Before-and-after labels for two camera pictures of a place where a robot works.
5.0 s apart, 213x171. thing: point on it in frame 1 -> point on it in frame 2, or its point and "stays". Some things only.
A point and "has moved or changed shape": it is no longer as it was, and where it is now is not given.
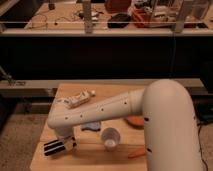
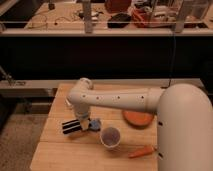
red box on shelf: x=142 y=18 stays
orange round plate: x=136 y=121 stays
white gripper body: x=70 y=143 -> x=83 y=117
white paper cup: x=111 y=138 stays
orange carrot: x=137 y=153 stays
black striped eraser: x=53 y=147 has moved or changed shape
